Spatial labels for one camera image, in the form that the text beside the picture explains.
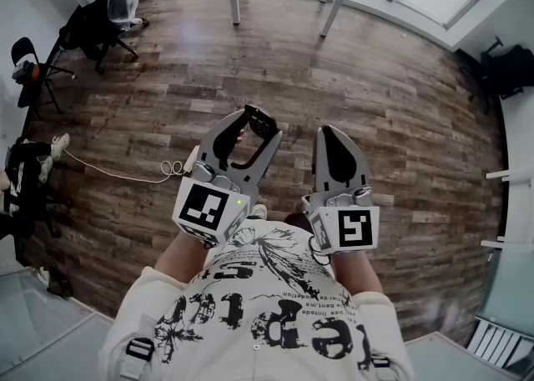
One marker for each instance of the person's left forearm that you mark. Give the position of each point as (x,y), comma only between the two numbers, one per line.
(183,254)

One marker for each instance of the black swivel chair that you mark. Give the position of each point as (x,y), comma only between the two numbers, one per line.
(507,71)

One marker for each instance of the white power strip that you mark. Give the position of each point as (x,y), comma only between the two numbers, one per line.
(190,161)

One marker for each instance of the black folding chair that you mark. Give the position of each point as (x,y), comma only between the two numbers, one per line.
(25,48)

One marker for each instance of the black office chair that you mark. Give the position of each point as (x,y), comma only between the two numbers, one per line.
(87,29)

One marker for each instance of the person's right leg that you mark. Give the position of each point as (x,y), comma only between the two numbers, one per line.
(297,221)

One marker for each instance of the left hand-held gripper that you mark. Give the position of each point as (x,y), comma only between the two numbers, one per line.
(202,208)

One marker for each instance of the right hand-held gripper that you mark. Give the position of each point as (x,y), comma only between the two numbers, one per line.
(354,225)

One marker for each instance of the small black object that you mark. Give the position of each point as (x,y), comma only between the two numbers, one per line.
(262,121)

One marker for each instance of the person's right forearm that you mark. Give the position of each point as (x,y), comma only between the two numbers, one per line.
(359,273)

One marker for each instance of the grey and orange device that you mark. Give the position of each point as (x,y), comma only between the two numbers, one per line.
(25,71)

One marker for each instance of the white metal rack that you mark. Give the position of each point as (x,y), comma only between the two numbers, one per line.
(517,208)

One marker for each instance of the person's white printed shirt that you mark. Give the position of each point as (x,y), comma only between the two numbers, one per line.
(258,308)

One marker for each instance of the person's white shoe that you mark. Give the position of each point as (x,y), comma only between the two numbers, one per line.
(259,212)

